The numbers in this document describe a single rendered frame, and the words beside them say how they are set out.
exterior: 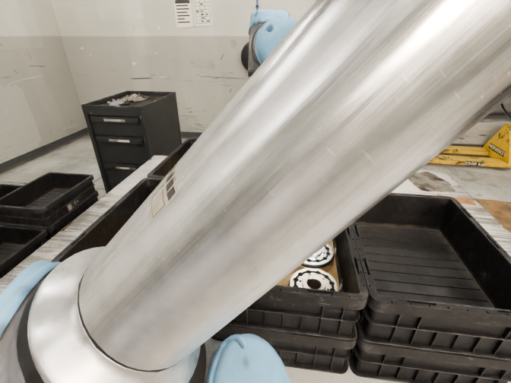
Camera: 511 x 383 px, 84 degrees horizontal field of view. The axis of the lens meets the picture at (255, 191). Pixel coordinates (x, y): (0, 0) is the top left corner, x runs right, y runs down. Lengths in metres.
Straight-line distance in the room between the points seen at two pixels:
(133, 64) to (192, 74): 0.82
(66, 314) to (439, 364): 0.65
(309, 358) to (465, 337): 0.28
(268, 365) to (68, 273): 0.19
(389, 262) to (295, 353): 0.31
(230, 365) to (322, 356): 0.43
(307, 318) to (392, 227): 0.44
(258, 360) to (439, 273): 0.60
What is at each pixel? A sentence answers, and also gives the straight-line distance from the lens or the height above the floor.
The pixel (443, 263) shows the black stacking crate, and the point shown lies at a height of 0.83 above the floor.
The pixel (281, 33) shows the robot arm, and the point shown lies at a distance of 0.45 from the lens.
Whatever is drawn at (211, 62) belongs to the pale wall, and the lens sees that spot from 4.06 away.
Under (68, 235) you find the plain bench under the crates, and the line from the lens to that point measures 1.21.
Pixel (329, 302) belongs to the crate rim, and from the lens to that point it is 0.54.
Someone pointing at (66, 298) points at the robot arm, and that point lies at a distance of 0.20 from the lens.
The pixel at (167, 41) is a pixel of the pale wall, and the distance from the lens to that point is 4.24.
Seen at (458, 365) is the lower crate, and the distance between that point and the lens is 0.73.
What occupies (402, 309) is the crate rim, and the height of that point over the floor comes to 0.92.
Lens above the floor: 1.32
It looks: 28 degrees down
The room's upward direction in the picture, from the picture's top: straight up
